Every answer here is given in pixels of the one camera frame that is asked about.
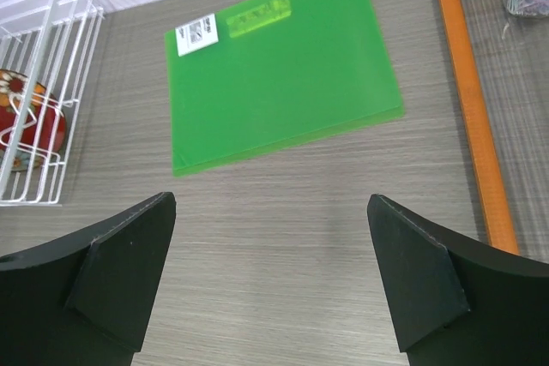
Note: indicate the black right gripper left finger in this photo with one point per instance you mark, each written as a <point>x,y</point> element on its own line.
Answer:
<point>86,298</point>

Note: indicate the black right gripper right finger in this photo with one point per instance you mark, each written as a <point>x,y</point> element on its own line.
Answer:
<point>454,300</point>

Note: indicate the orange wooden shelf rack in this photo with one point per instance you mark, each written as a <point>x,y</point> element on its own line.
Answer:
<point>489,180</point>

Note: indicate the red floral plate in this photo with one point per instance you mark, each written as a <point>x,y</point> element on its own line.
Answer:
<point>45,126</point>

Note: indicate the white wire dish rack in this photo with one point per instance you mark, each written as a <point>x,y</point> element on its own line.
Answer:
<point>47,47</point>

